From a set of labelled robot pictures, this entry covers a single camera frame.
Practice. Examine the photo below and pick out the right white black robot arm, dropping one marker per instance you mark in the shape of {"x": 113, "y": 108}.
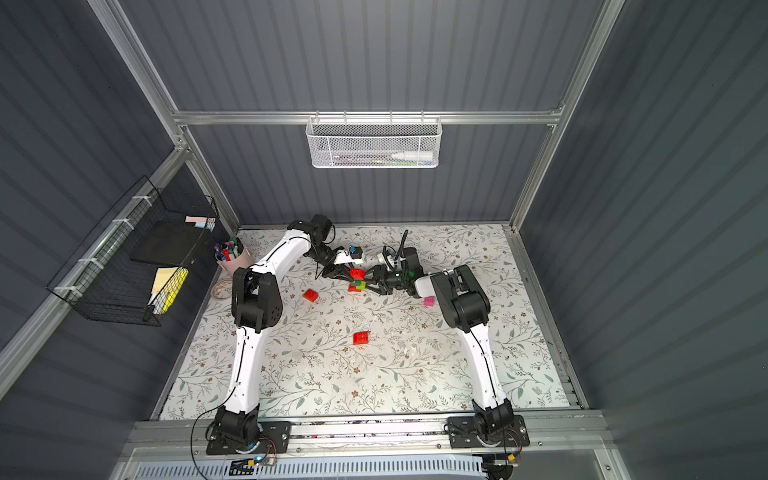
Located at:
{"x": 466, "y": 308}

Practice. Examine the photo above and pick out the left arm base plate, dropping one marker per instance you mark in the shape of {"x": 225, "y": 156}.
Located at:
{"x": 255, "y": 438}

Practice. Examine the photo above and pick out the red lego brick long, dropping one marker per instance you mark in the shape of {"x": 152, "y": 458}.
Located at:
{"x": 357, "y": 274}

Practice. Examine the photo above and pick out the yellow sticky note pad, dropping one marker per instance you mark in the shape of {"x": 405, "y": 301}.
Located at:
{"x": 168, "y": 282}

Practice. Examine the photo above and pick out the white wire mesh basket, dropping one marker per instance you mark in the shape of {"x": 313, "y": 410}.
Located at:
{"x": 349, "y": 145}

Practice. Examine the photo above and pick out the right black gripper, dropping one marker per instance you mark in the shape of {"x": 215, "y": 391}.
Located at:
{"x": 381, "y": 279}

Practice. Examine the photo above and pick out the red lego brick rounded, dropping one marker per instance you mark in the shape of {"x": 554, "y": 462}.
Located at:
{"x": 361, "y": 338}

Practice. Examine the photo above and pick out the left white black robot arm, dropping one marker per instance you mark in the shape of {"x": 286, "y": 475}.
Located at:
{"x": 256, "y": 307}

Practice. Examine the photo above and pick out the pink pen cup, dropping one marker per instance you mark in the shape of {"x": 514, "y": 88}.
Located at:
{"x": 232, "y": 255}

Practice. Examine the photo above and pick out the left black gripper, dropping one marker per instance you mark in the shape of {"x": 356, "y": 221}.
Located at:
{"x": 335, "y": 264}

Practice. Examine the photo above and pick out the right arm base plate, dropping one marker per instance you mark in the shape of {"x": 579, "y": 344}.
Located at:
{"x": 464, "y": 433}

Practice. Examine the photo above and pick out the round tape roll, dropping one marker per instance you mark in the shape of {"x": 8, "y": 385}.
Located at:
{"x": 222, "y": 290}

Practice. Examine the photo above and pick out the white marker in basket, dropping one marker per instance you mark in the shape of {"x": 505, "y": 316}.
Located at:
{"x": 413, "y": 157}

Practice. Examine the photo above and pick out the black wire wall basket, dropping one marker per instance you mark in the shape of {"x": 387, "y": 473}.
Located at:
{"x": 135, "y": 270}

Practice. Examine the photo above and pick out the black notebook in basket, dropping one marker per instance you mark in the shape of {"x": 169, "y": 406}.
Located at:
{"x": 170, "y": 244}

